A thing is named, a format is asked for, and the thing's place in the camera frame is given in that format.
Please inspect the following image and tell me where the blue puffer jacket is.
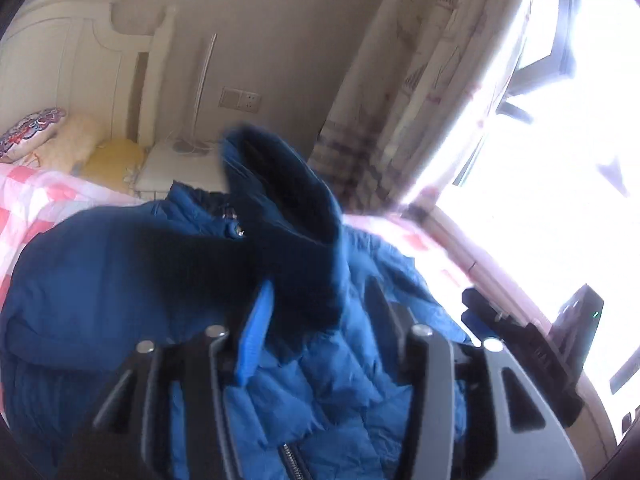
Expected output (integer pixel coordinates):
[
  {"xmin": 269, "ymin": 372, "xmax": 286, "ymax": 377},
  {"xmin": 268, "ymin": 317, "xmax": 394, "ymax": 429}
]
[{"xmin": 0, "ymin": 125, "xmax": 473, "ymax": 480}]

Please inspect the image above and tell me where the patterned curtain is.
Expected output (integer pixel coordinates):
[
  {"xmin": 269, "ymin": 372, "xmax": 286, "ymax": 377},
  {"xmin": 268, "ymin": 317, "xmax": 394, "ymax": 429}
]
[{"xmin": 305, "ymin": 0, "xmax": 548, "ymax": 217}]

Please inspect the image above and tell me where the wall socket plate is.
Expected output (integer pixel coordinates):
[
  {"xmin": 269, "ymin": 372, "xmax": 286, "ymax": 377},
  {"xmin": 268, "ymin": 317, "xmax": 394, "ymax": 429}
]
[{"xmin": 218, "ymin": 87, "xmax": 264, "ymax": 114}]

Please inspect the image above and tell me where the white desk lamp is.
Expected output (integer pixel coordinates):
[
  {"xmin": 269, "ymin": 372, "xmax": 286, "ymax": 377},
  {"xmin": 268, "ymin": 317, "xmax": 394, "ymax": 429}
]
[{"xmin": 171, "ymin": 32, "xmax": 219, "ymax": 154}]

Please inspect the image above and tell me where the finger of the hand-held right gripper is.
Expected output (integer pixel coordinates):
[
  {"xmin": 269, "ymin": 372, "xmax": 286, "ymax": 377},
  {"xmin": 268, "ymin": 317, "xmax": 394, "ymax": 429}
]
[{"xmin": 460, "ymin": 287, "xmax": 532, "ymax": 349}]

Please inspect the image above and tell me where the cream fluffy pillow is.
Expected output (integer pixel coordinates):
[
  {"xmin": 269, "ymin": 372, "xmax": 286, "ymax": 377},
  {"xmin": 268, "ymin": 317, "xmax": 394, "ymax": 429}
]
[{"xmin": 15, "ymin": 112, "xmax": 107, "ymax": 177}]

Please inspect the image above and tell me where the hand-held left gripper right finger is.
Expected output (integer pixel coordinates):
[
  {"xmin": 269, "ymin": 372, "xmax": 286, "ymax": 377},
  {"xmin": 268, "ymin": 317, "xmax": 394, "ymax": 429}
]
[{"xmin": 366, "ymin": 279, "xmax": 586, "ymax": 480}]

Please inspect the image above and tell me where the white nightstand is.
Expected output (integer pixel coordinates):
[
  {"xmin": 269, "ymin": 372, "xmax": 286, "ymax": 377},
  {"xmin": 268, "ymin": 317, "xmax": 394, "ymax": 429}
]
[{"xmin": 134, "ymin": 140, "xmax": 232, "ymax": 200}]

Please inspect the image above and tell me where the pink checked bed sheet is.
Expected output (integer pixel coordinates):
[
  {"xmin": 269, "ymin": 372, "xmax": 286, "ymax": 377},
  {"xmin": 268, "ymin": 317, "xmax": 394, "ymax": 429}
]
[{"xmin": 0, "ymin": 162, "xmax": 476, "ymax": 321}]

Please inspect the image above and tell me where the dark window frame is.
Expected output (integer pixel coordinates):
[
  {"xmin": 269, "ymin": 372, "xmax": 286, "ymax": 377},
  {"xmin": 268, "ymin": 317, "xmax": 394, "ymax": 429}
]
[{"xmin": 450, "ymin": 0, "xmax": 640, "ymax": 441}]

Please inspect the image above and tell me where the white bed headboard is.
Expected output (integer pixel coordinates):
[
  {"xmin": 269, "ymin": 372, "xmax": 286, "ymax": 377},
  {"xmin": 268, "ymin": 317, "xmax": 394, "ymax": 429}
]
[{"xmin": 0, "ymin": 0, "xmax": 179, "ymax": 150}]

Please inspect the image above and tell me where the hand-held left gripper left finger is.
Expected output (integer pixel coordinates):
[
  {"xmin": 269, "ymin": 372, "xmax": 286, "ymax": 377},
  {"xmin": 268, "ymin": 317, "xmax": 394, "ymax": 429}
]
[{"xmin": 60, "ymin": 279, "xmax": 276, "ymax": 480}]

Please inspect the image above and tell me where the embroidered patterned pillow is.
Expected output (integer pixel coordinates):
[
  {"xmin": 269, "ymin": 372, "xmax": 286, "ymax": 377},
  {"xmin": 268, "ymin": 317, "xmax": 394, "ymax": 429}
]
[{"xmin": 0, "ymin": 106, "xmax": 68, "ymax": 163}]

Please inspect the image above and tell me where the yellow pillow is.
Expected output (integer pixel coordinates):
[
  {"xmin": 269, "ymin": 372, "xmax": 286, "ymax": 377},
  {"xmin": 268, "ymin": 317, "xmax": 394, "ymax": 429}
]
[{"xmin": 79, "ymin": 138, "xmax": 149, "ymax": 196}]

